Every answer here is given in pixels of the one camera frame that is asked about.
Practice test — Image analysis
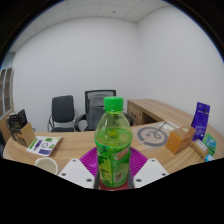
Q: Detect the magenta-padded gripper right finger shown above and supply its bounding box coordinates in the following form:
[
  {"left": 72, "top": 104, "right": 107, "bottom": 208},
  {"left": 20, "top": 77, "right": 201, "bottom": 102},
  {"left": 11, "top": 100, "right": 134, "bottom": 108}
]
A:
[{"left": 127, "top": 146, "right": 170, "bottom": 190}]

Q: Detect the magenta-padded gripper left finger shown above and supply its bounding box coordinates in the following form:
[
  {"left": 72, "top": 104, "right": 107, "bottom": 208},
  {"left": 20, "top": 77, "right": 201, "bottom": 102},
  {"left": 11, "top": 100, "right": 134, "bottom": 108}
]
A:
[{"left": 57, "top": 147, "right": 100, "bottom": 190}]

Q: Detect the green drink bottle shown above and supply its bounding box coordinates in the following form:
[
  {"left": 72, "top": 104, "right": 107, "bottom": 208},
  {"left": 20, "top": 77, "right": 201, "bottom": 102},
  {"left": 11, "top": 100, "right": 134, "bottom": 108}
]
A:
[{"left": 93, "top": 96, "right": 134, "bottom": 190}]

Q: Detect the white cup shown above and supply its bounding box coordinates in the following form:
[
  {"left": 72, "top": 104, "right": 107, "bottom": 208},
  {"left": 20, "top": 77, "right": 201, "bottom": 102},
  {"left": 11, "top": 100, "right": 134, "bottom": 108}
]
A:
[{"left": 34, "top": 156, "right": 60, "bottom": 176}]

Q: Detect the flat round red coaster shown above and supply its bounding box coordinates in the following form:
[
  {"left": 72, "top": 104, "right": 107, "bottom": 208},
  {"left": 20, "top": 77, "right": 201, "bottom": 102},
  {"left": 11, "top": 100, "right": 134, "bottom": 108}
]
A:
[{"left": 99, "top": 180, "right": 130, "bottom": 192}]

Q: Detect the white sticker sheet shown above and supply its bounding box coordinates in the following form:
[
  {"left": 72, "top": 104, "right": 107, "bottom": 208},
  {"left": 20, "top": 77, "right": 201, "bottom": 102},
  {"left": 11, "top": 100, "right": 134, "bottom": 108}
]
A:
[{"left": 26, "top": 135, "right": 63, "bottom": 157}]

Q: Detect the orange cardboard box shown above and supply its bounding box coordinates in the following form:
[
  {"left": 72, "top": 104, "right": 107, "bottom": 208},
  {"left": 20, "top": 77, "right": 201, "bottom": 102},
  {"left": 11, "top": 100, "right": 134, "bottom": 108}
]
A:
[{"left": 165, "top": 124, "right": 197, "bottom": 155}]

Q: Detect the small beige box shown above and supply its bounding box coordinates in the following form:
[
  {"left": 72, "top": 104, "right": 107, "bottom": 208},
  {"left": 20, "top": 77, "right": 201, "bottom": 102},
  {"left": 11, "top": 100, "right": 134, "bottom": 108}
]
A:
[{"left": 190, "top": 138, "right": 210, "bottom": 160}]

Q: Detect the small blue packet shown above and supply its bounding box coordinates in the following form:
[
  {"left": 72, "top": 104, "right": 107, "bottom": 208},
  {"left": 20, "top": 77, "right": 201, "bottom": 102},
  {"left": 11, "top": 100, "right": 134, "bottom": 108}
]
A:
[{"left": 203, "top": 153, "right": 216, "bottom": 163}]

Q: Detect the black visitor chair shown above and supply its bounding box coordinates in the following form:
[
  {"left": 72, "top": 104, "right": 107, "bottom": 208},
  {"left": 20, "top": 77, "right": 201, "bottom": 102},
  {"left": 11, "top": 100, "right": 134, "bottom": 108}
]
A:
[{"left": 47, "top": 94, "right": 77, "bottom": 133}]

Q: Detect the black mesh office chair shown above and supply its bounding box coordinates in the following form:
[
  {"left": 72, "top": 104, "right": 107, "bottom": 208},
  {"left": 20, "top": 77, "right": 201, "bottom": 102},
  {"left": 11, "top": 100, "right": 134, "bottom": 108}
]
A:
[{"left": 74, "top": 88, "right": 135, "bottom": 132}]

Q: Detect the green packet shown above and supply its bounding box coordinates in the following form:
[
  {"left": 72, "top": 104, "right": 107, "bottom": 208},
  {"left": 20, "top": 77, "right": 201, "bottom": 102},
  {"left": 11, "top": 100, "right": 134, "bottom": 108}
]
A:
[{"left": 201, "top": 132, "right": 218, "bottom": 156}]

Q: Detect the purple pouch bag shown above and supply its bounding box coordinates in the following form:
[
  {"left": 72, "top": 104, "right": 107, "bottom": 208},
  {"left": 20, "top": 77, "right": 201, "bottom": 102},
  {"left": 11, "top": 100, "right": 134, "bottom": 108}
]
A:
[{"left": 190, "top": 101, "right": 211, "bottom": 142}]

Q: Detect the black box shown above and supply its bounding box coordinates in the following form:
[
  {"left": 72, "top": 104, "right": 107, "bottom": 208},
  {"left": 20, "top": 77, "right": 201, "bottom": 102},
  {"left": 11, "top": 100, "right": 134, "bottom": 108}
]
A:
[{"left": 6, "top": 108, "right": 29, "bottom": 135}]

